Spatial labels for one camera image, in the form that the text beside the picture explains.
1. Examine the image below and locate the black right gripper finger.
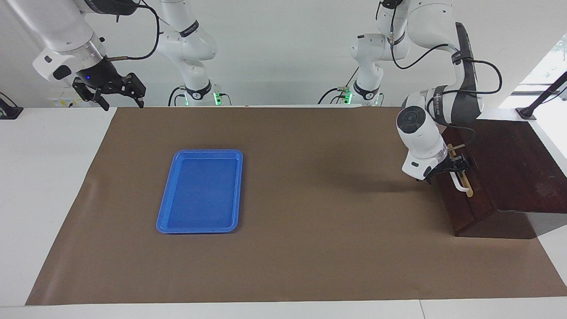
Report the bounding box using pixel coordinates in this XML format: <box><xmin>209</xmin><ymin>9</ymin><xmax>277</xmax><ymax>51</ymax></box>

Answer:
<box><xmin>122</xmin><ymin>73</ymin><xmax>147</xmax><ymax>109</ymax></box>
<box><xmin>72</xmin><ymin>78</ymin><xmax>110</xmax><ymax>112</ymax></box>

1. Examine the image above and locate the white drawer handle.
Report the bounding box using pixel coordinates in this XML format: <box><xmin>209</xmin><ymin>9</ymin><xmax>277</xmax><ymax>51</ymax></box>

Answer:
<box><xmin>449</xmin><ymin>170</ymin><xmax>470</xmax><ymax>193</ymax></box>

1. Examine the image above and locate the dark wooden drawer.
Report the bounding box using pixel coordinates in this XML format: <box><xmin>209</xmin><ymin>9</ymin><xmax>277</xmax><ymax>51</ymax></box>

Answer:
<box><xmin>432</xmin><ymin>126</ymin><xmax>496</xmax><ymax>222</ymax></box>

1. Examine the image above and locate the dark wooden drawer cabinet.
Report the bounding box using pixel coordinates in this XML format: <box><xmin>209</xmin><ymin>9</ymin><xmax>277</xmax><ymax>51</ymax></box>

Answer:
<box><xmin>432</xmin><ymin>118</ymin><xmax>567</xmax><ymax>240</ymax></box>

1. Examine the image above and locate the black table clamp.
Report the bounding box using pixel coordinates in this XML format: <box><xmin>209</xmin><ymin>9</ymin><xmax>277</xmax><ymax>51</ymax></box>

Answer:
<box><xmin>0</xmin><ymin>92</ymin><xmax>23</xmax><ymax>120</ymax></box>

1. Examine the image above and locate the blue plastic tray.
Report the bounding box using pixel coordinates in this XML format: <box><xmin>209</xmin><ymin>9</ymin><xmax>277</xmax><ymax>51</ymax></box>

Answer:
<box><xmin>156</xmin><ymin>149</ymin><xmax>244</xmax><ymax>234</ymax></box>

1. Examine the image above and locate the brown table mat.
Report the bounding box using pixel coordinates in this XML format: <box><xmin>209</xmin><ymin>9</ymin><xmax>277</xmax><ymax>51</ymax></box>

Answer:
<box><xmin>25</xmin><ymin>106</ymin><xmax>567</xmax><ymax>305</ymax></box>

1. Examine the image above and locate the white wall outlet box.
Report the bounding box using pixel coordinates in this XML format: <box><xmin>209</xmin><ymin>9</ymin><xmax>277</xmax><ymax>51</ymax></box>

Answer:
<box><xmin>49</xmin><ymin>97</ymin><xmax>96</xmax><ymax>108</ymax></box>

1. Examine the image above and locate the black base cable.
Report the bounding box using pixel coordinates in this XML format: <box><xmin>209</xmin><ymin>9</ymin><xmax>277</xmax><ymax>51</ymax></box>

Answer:
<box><xmin>167</xmin><ymin>86</ymin><xmax>186</xmax><ymax>107</ymax></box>
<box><xmin>318</xmin><ymin>66</ymin><xmax>360</xmax><ymax>105</ymax></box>

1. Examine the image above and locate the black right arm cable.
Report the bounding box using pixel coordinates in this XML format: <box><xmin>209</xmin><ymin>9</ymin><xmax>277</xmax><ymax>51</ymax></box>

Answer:
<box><xmin>106</xmin><ymin>2</ymin><xmax>161</xmax><ymax>62</ymax></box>

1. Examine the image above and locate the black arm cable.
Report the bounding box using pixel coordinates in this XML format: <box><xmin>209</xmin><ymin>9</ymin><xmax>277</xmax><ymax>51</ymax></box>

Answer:
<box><xmin>106</xmin><ymin>2</ymin><xmax>161</xmax><ymax>62</ymax></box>
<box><xmin>377</xmin><ymin>0</ymin><xmax>503</xmax><ymax>151</ymax></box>

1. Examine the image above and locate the black camera stand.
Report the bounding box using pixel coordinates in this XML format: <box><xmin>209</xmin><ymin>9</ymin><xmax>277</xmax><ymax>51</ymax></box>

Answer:
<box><xmin>516</xmin><ymin>71</ymin><xmax>567</xmax><ymax>121</ymax></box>

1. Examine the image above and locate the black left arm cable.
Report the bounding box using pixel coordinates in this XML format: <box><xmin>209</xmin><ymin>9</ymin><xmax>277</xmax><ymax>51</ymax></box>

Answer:
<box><xmin>377</xmin><ymin>0</ymin><xmax>503</xmax><ymax>151</ymax></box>

